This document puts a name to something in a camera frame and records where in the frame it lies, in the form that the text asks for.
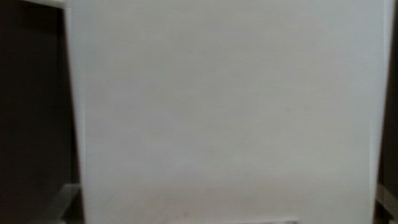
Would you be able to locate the white U-shaped boundary fence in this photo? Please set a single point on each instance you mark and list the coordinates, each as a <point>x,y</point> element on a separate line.
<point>52,3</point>

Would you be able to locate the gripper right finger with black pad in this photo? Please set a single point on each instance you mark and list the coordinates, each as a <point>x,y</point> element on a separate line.
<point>383,215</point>

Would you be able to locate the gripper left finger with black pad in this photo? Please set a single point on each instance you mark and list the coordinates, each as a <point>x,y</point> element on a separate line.
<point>68,210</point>

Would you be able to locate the white cabinet top block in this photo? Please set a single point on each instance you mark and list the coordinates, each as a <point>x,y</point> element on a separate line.
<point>230,92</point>

